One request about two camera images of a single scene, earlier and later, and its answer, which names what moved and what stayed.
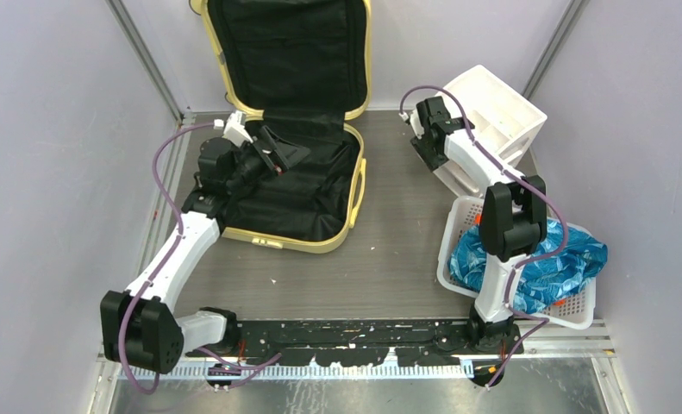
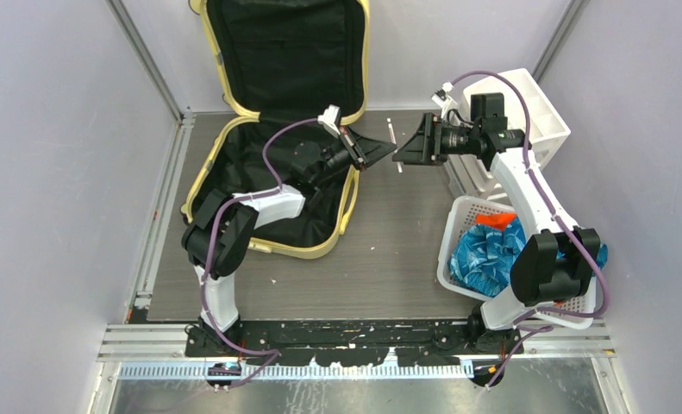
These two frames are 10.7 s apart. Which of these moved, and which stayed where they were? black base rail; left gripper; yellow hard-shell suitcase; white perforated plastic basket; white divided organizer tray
Moved: white divided organizer tray; left gripper
Stayed: yellow hard-shell suitcase; black base rail; white perforated plastic basket
